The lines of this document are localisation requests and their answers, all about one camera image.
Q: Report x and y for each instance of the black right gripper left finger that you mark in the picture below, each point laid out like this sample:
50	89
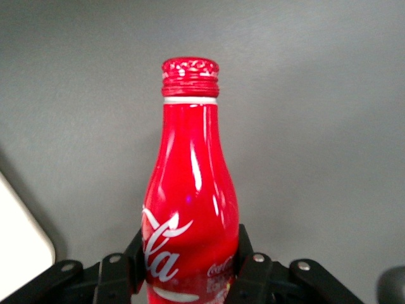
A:
107	278

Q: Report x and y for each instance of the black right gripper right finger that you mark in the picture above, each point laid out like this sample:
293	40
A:
262	282

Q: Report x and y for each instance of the red coke bottle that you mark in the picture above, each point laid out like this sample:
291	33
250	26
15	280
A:
190	164

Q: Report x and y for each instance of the beige plastic tray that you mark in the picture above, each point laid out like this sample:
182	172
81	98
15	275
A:
19	240

